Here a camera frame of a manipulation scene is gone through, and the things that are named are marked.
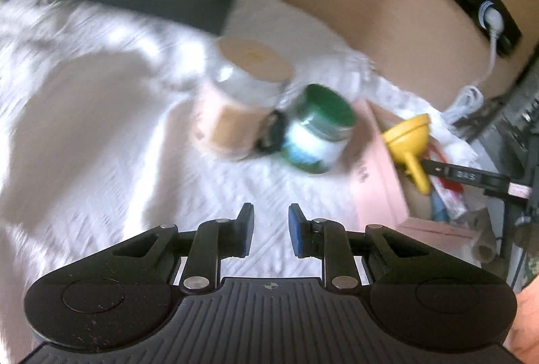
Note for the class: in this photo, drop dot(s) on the white and blue tube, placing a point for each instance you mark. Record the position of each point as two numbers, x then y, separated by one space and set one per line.
448 202

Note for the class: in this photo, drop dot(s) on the black caliper tool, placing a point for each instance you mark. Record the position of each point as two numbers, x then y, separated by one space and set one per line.
467 175

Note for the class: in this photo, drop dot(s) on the white textured blanket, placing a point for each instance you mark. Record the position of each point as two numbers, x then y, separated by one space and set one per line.
105 128

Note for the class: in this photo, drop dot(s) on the pink box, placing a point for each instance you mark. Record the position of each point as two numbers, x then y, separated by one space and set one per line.
379 187

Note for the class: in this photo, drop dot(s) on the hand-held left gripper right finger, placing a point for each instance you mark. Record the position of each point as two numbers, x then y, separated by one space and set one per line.
298 230

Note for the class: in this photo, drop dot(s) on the dark metal stand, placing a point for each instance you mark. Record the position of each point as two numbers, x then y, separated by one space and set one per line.
516 128

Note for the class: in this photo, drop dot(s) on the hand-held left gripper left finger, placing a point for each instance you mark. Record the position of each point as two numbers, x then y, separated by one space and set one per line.
245 229

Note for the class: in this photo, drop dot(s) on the clear jar with beige lid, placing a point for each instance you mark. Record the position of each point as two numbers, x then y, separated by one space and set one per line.
240 94

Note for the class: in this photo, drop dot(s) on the jar with green lid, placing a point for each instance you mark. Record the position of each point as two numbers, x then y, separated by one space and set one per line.
320 128

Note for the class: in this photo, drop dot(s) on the yellow funnel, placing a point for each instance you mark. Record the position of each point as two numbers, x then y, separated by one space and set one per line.
406 136

